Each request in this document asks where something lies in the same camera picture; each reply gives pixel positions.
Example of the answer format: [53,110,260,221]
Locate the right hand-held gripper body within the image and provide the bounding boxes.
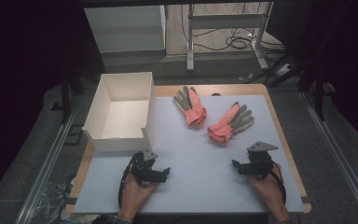
[244,141,280,181]

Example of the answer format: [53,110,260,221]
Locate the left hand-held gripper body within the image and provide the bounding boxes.
[131,148,159,188]

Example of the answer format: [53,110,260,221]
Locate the pink and grey glove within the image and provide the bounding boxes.
[172,85,208,127]
[206,101,255,146]

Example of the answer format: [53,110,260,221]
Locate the white box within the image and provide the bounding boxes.
[82,71,157,153]

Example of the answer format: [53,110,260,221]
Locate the person's left hand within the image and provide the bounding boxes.
[118,172,159,218]

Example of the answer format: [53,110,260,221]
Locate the person's right hand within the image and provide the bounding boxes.
[247,163,286,207]

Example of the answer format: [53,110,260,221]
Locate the pale blue table mat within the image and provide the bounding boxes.
[73,94,306,216]

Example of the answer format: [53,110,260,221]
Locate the black metal stand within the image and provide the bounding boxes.
[297,60,337,121]
[50,72,86,125]

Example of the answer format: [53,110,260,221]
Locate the clear plastic bag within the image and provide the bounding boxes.
[36,181,76,224]

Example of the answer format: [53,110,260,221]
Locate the power strip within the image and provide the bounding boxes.
[274,63,294,77]

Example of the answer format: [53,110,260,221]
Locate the white cabinet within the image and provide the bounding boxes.
[83,5,167,54]

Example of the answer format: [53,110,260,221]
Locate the dark curtain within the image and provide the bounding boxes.
[0,0,105,208]
[267,0,358,153]

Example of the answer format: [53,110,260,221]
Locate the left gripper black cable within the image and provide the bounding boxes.
[117,153,138,209]

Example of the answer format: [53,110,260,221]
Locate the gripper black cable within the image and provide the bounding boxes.
[117,153,138,209]
[270,161,288,205]

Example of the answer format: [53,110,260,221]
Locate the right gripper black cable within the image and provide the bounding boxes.
[270,161,288,205]

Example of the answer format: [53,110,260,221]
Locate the black floor bracket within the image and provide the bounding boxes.
[63,123,85,147]

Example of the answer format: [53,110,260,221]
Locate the aluminium floor rail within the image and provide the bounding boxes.
[14,96,82,224]
[300,91,358,224]

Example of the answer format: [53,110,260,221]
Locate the black floor cables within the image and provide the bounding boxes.
[181,3,286,53]

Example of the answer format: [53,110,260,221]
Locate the white metal desk frame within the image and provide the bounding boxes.
[186,2,275,73]

